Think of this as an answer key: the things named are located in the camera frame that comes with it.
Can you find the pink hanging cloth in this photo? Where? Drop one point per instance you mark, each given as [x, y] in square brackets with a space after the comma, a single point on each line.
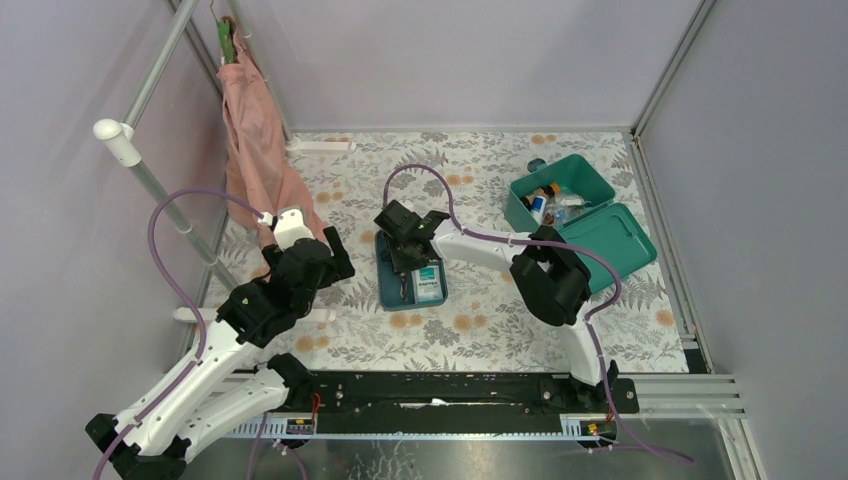
[257, 170]

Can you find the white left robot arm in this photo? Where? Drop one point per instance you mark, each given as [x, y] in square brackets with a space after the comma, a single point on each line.
[161, 433]

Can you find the black handled scissors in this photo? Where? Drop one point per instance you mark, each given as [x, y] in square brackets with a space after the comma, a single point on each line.
[404, 289]

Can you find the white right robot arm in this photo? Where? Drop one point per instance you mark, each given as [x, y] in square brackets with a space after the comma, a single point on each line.
[554, 282]

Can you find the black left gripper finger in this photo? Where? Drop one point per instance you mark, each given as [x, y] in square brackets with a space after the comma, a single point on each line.
[335, 243]
[340, 269]

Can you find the white clothes rack pole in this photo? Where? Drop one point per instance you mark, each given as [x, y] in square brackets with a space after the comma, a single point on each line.
[117, 137]

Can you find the teal medicine kit box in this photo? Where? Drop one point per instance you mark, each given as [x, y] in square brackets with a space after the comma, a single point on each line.
[606, 228]

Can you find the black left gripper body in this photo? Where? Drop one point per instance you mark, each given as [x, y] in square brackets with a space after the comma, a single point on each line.
[333, 254]

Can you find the teal medical gauze packet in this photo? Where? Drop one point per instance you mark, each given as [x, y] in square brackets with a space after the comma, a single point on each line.
[427, 284]

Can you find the dark teal divided tray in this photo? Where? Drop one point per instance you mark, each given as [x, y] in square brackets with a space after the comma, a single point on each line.
[388, 284]

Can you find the dark teal round lid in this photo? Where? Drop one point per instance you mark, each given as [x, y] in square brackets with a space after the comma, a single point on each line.
[536, 165]

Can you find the floral table cloth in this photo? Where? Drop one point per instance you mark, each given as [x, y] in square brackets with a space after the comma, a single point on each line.
[483, 325]

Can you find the white gauze pad bag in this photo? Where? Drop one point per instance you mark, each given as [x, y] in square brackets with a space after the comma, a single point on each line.
[571, 201]

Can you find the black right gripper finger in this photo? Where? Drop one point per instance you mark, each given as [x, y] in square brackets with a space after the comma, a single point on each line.
[421, 255]
[399, 259]

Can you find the white rack foot rear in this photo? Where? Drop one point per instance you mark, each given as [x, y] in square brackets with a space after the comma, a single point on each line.
[298, 146]

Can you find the green clothes hanger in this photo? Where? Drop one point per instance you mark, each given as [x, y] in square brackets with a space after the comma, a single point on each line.
[225, 29]

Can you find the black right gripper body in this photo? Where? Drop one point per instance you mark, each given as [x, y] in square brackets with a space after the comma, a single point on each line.
[394, 240]

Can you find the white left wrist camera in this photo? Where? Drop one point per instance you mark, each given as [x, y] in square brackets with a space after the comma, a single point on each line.
[287, 226]

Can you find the brown orange-cap syrup bottle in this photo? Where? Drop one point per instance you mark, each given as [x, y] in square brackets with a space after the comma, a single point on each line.
[543, 193]

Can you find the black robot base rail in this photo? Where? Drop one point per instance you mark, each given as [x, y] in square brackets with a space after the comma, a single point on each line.
[349, 403]

